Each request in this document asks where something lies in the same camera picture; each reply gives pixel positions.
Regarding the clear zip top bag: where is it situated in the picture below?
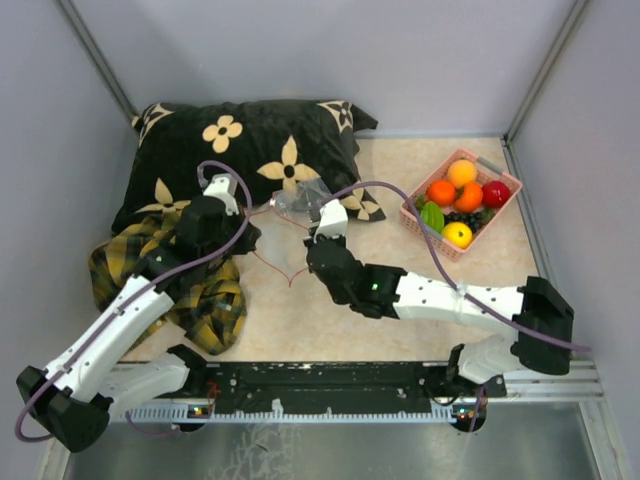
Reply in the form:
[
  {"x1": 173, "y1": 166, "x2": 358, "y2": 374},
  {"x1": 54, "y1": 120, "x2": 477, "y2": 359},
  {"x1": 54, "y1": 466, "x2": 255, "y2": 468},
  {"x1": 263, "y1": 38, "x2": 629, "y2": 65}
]
[{"x1": 251, "y1": 179, "x2": 330, "y2": 287}]

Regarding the yellow lemon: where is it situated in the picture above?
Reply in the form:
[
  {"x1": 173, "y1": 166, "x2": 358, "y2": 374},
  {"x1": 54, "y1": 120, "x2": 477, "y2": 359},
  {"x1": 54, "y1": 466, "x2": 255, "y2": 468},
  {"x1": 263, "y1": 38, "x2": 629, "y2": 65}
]
[{"x1": 441, "y1": 222, "x2": 473, "y2": 249}]

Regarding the yellow-orange peach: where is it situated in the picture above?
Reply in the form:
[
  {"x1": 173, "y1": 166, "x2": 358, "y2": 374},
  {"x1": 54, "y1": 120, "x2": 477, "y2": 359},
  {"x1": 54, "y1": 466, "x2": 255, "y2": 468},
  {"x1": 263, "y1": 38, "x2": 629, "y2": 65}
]
[{"x1": 447, "y1": 159, "x2": 478, "y2": 189}]

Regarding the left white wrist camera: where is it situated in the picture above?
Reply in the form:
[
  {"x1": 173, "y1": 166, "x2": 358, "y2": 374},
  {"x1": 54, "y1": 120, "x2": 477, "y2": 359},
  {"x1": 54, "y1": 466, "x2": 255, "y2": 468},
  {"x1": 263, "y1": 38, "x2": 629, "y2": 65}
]
[{"x1": 203, "y1": 174, "x2": 239, "y2": 216}]

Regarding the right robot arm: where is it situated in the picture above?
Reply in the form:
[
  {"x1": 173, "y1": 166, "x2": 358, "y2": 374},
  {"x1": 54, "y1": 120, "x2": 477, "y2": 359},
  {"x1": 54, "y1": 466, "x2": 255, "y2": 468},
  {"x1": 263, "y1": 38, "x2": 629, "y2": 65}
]
[{"x1": 304, "y1": 235, "x2": 574, "y2": 396}]

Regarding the red apple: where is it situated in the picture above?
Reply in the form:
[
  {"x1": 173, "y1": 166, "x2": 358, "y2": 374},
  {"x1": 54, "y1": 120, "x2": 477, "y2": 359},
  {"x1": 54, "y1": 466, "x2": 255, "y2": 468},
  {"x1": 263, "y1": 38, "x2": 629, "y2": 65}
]
[{"x1": 482, "y1": 180, "x2": 511, "y2": 209}]

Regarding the pink plastic basket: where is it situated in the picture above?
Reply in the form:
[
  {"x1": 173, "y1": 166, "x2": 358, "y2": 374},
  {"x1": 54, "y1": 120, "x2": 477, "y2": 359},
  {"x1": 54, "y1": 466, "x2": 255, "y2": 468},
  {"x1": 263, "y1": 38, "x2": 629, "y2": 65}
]
[{"x1": 400, "y1": 149, "x2": 522, "y2": 262}]

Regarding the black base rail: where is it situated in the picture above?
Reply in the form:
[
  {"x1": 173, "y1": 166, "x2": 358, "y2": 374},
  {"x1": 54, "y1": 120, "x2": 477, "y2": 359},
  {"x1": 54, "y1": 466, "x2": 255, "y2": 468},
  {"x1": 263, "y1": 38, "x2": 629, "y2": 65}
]
[{"x1": 161, "y1": 362, "x2": 479, "y2": 415}]

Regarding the yellow plaid shirt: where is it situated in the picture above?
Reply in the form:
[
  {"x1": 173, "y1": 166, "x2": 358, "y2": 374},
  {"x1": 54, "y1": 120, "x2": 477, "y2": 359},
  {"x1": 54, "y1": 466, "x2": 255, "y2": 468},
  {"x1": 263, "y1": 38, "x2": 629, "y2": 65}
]
[{"x1": 88, "y1": 212, "x2": 247, "y2": 355}]

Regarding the green leaf fruit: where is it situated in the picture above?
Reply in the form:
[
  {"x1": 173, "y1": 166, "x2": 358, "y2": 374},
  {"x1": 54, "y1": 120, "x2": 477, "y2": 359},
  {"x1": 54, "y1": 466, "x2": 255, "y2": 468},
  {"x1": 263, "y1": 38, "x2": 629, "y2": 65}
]
[{"x1": 420, "y1": 201, "x2": 445, "y2": 233}]

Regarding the black floral pillow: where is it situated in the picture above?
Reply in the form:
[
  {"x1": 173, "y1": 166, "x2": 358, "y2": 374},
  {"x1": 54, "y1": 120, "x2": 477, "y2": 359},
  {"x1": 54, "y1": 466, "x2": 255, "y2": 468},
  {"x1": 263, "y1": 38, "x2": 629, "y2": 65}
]
[{"x1": 111, "y1": 99, "x2": 378, "y2": 234}]

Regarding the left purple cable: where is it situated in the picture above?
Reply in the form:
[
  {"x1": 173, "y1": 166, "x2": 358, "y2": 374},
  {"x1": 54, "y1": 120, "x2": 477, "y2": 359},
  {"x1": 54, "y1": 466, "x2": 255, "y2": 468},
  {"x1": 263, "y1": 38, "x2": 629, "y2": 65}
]
[{"x1": 14, "y1": 160, "x2": 254, "y2": 444}]

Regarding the dark grape bunch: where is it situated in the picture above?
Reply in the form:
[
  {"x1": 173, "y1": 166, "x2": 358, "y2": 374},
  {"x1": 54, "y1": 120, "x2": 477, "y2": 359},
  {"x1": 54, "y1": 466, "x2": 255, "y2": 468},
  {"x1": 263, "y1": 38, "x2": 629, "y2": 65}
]
[{"x1": 444, "y1": 211, "x2": 487, "y2": 234}]

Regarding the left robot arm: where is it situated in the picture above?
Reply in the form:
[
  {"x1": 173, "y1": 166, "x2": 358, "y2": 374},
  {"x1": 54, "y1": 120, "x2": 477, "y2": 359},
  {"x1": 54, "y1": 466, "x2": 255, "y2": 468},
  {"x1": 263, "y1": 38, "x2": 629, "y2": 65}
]
[{"x1": 16, "y1": 194, "x2": 259, "y2": 452}]

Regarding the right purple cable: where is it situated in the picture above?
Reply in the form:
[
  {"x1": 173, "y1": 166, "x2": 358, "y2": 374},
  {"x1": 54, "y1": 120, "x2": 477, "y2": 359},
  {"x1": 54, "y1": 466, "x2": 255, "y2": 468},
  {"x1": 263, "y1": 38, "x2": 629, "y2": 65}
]
[{"x1": 324, "y1": 180, "x2": 592, "y2": 434}]

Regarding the purple cable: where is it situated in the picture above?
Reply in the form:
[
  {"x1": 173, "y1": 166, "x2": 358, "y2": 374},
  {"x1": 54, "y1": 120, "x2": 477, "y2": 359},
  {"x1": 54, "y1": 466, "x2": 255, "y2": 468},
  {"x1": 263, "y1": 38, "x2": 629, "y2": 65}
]
[
  {"x1": 324, "y1": 180, "x2": 592, "y2": 434},
  {"x1": 14, "y1": 160, "x2": 254, "y2": 444}
]

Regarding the orange tangerine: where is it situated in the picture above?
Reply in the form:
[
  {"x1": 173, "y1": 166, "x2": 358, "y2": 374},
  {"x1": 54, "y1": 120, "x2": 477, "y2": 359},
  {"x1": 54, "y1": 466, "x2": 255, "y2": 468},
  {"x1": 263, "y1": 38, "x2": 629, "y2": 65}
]
[
  {"x1": 426, "y1": 180, "x2": 457, "y2": 207},
  {"x1": 453, "y1": 182, "x2": 483, "y2": 213}
]

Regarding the white cable duct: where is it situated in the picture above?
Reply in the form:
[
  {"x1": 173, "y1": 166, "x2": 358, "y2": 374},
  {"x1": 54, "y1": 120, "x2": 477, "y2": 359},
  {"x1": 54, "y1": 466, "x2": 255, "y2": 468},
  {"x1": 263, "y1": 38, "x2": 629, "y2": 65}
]
[{"x1": 129, "y1": 401, "x2": 458, "y2": 425}]

